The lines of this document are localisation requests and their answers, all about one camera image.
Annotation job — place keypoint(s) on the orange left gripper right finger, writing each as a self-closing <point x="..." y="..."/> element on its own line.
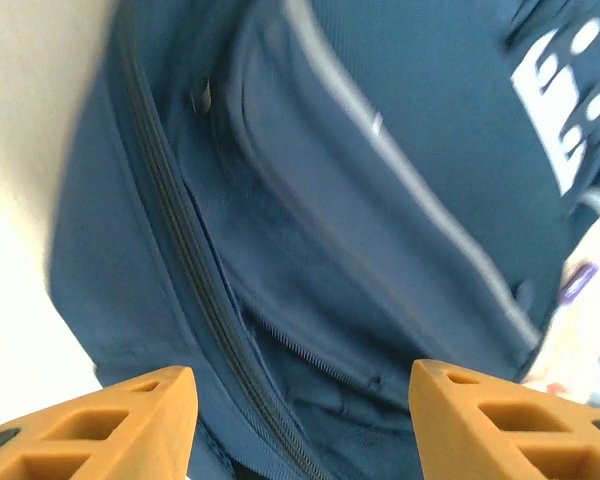
<point x="435" y="400"/>

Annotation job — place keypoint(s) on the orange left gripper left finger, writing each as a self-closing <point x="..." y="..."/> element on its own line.
<point x="170" y="400"/>

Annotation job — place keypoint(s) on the navy blue school backpack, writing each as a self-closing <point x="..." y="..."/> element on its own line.
<point x="330" y="200"/>

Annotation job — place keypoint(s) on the purple pen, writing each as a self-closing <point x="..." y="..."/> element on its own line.
<point x="580" y="282"/>

